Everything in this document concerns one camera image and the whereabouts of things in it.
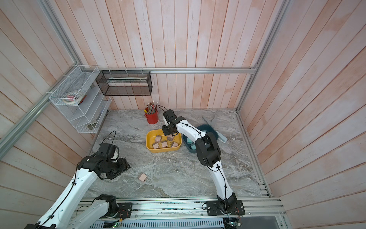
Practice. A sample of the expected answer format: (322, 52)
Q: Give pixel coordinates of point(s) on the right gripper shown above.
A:
(165, 131)

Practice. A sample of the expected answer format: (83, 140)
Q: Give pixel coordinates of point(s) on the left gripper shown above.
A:
(124, 166)

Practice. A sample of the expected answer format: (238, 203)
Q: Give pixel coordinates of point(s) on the yellow plastic tray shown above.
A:
(150, 140)

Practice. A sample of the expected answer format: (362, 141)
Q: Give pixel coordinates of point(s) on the pink plug bottom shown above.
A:
(142, 177)

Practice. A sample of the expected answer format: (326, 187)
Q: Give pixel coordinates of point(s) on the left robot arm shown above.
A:
(60, 214)

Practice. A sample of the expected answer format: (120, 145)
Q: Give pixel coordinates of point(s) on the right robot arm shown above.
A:
(208, 153)

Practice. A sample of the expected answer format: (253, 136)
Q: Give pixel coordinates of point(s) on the red pencil cup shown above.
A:
(151, 113)

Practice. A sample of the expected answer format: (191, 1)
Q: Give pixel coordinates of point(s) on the dark teal plastic tray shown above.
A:
(203, 129)

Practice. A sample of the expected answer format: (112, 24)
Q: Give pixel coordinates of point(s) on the grey plastic clip tool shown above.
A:
(211, 122)

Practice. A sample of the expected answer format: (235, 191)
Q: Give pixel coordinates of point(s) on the tape roll on shelf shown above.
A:
(72, 98)

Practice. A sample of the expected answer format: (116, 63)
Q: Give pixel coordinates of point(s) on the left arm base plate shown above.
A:
(120, 210)

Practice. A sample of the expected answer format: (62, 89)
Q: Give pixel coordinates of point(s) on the white wire wall shelf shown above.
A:
(87, 116)

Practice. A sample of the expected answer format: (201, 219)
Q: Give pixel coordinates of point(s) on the black mesh wall basket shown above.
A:
(125, 83)

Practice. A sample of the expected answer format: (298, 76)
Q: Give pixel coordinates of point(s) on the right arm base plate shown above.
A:
(216, 208)

